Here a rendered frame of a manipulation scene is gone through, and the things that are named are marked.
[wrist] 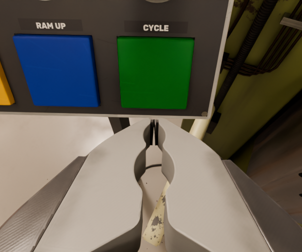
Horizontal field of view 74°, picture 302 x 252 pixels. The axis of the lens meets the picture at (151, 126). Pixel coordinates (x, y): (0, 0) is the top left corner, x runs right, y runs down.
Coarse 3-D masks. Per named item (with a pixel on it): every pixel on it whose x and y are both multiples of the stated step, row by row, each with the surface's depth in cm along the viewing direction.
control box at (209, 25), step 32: (0, 0) 18; (32, 0) 18; (64, 0) 18; (96, 0) 18; (128, 0) 18; (160, 0) 18; (192, 0) 18; (224, 0) 18; (0, 32) 20; (32, 32) 20; (64, 32) 20; (96, 32) 20; (128, 32) 19; (160, 32) 19; (192, 32) 19; (224, 32) 19; (96, 64) 21; (192, 64) 21; (192, 96) 23
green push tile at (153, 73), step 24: (120, 48) 20; (144, 48) 20; (168, 48) 19; (192, 48) 19; (120, 72) 21; (144, 72) 21; (168, 72) 21; (120, 96) 22; (144, 96) 22; (168, 96) 22
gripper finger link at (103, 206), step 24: (144, 120) 11; (120, 144) 9; (144, 144) 9; (96, 168) 8; (120, 168) 8; (144, 168) 10; (72, 192) 7; (96, 192) 7; (120, 192) 7; (72, 216) 6; (96, 216) 6; (120, 216) 6; (48, 240) 5; (72, 240) 6; (96, 240) 6; (120, 240) 6
